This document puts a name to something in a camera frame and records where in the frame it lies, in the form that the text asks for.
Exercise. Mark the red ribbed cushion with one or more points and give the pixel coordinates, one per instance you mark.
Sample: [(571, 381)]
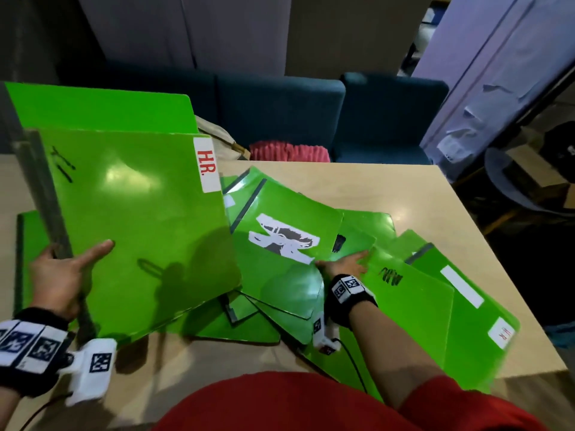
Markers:
[(287, 152)]

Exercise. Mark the black right wristband with markers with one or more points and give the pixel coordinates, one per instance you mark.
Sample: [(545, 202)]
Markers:
[(346, 296)]

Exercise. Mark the red shirt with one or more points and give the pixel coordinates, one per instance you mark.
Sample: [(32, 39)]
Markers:
[(269, 408)]

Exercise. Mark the person's left forearm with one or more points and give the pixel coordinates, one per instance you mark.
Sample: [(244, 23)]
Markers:
[(6, 412)]

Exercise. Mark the person's right hand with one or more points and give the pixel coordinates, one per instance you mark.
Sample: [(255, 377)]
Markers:
[(343, 268)]

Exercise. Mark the grey partition panel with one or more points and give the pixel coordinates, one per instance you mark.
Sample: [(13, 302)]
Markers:
[(179, 26)]

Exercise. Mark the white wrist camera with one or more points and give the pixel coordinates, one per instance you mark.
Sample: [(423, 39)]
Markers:
[(321, 332), (94, 368)]

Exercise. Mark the dark teal armchair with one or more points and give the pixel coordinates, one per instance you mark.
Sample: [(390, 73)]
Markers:
[(391, 116)]

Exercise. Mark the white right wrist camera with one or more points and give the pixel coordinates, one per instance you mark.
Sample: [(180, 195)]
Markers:
[(321, 332)]

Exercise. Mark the beige tote bag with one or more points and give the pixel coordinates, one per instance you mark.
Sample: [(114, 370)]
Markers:
[(220, 139)]

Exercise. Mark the dark teal sofa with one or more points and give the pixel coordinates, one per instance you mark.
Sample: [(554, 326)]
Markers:
[(278, 107)]

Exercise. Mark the grey chair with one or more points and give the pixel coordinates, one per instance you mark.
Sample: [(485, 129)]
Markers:
[(498, 175)]

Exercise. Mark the lavender board with taped papers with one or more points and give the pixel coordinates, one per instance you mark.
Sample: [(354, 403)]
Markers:
[(485, 62)]

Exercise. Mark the stack of gathered green folders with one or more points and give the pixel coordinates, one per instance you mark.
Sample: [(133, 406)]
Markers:
[(103, 107)]

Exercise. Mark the blue cloth item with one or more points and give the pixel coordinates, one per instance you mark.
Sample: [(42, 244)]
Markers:
[(563, 334)]

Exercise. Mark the pile of green folders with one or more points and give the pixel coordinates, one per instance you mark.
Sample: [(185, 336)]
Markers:
[(467, 341)]

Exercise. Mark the person's left hand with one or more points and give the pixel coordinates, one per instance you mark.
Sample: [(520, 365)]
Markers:
[(54, 282)]

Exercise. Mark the black bag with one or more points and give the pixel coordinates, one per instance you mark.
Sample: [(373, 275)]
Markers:
[(561, 148)]

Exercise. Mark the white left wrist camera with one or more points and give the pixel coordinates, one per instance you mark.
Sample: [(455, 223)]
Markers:
[(94, 368)]

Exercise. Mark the taupe partition panel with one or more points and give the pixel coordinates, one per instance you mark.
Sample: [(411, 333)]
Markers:
[(350, 31)]

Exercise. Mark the person's right forearm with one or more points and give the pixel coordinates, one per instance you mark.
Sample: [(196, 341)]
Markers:
[(386, 354)]

